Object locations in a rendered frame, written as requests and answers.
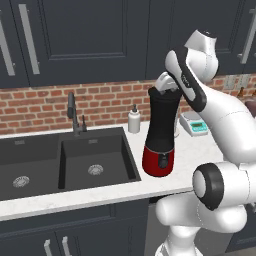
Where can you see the grey wall socket plate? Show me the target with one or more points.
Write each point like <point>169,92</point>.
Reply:
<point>235,82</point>

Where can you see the brown bottle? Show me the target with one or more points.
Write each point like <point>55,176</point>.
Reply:
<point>240,93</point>

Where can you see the white soap dispenser bottle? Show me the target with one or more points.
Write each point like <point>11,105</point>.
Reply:
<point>134,121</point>

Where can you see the white kitchen scale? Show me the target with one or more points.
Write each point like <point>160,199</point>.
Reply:
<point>195,125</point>

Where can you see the dark wall cupboard door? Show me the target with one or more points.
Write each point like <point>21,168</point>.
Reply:
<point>13,80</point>
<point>86,33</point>
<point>226,20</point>

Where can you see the dark false drawer front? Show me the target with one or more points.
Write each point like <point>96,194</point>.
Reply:
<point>66,218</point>

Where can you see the black double sink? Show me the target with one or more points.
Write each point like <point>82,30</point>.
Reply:
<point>96,156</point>

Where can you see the dark grey tap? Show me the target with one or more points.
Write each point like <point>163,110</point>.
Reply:
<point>74,116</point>

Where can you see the dark brown round object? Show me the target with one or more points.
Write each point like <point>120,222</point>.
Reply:
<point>251,106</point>

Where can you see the dark base cupboard door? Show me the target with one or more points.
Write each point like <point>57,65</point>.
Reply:
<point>245,241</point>
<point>110,236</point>
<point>23,245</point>

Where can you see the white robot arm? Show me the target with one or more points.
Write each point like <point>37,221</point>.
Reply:
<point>230,126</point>

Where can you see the black blender with red base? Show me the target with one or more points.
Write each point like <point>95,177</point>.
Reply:
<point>160,126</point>

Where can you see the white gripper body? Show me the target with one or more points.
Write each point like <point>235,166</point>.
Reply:
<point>165,82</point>

